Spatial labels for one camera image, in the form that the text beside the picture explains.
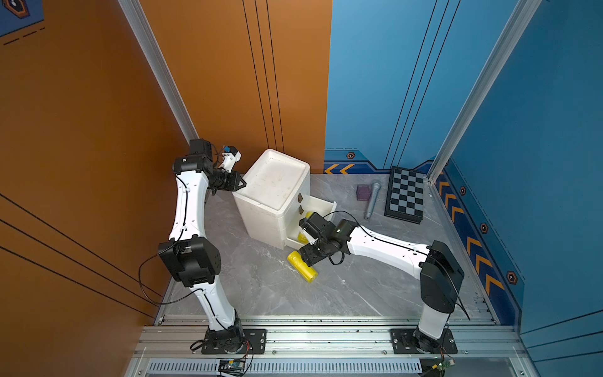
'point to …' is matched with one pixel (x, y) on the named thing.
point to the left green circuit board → (232, 367)
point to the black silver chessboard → (404, 199)
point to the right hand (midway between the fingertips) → (309, 254)
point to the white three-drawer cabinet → (276, 195)
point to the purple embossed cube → (363, 192)
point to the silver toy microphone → (375, 191)
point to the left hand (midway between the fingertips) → (241, 179)
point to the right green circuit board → (446, 363)
